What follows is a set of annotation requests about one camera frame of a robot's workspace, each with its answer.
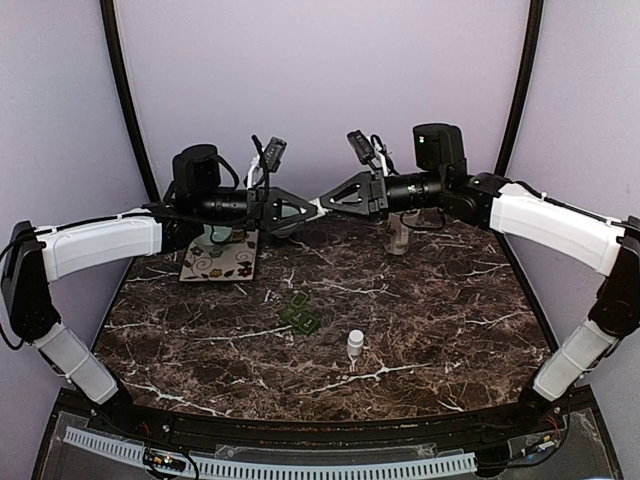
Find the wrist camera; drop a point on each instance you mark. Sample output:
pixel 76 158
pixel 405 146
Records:
pixel 266 162
pixel 371 152

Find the left teal ceramic bowl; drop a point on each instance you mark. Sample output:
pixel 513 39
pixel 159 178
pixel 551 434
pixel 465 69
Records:
pixel 213 235

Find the black frame post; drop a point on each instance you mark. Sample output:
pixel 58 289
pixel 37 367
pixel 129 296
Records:
pixel 521 88
pixel 123 90

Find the small green circuit board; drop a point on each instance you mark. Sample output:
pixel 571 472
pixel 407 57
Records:
pixel 161 461

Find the white slotted cable duct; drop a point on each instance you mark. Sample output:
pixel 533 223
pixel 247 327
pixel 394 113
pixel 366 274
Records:
pixel 235 462

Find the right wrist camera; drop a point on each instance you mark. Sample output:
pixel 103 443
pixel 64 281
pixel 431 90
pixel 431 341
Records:
pixel 371 152

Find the cream coral-print mug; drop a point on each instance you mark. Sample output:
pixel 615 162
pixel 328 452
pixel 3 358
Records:
pixel 399 235

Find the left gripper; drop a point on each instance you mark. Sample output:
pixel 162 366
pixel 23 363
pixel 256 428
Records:
pixel 264 208

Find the left black frame post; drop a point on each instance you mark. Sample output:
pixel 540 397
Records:
pixel 123 90

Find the square floral ceramic plate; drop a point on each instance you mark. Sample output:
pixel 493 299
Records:
pixel 231 261

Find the black front table rail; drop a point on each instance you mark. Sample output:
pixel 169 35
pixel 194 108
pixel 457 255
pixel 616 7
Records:
pixel 190 411

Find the white pill bottle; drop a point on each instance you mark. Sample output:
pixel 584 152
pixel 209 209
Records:
pixel 321 210
pixel 355 343

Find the right teal ceramic bowl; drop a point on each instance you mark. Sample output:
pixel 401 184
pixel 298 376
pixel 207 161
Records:
pixel 285 232

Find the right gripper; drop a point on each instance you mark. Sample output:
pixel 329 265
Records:
pixel 366 188

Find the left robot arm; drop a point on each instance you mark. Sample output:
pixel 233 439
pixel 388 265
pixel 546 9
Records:
pixel 195 199

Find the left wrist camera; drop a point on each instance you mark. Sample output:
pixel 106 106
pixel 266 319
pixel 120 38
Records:
pixel 266 162

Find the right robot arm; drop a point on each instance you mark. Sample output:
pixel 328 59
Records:
pixel 491 202

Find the teal ceramic bowl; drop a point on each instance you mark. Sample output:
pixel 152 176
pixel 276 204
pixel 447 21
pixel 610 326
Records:
pixel 285 232
pixel 213 235

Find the right black frame post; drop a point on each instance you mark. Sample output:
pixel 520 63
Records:
pixel 521 88

